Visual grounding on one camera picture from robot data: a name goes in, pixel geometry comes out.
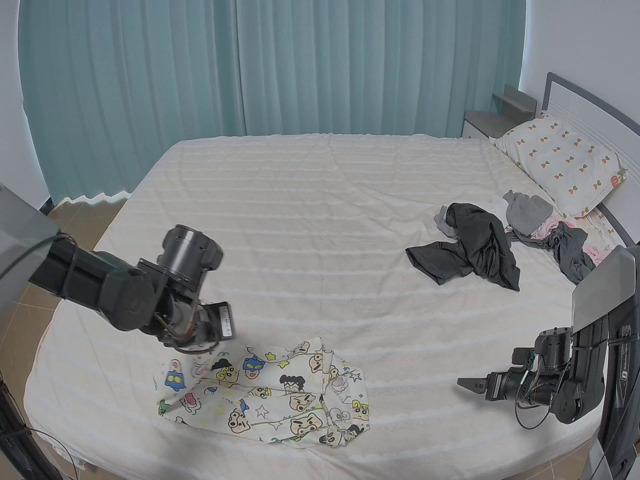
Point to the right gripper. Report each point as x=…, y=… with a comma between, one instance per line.
x=502, y=385

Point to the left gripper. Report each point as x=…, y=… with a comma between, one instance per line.
x=215, y=325

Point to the white printed pyjama top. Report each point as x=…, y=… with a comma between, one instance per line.
x=280, y=398

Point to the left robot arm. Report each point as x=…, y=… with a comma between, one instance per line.
x=100, y=283

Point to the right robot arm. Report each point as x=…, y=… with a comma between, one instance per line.
x=600, y=318

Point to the black garment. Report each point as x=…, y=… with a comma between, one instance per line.
x=480, y=243

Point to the bed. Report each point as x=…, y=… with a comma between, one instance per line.
x=325, y=218

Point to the dark grey garment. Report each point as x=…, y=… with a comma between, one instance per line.
x=570, y=253

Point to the small grey garment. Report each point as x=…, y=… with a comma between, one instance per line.
x=441, y=220

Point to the pink garment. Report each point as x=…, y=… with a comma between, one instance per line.
x=542, y=230

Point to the white printed pillow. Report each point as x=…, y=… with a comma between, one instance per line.
x=560, y=158
x=602, y=228

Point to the grey bedside table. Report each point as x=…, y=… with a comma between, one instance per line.
x=482, y=123

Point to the blue-green curtain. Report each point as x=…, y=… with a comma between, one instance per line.
x=375, y=43
x=125, y=68

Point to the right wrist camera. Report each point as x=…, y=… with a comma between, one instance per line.
x=522, y=357

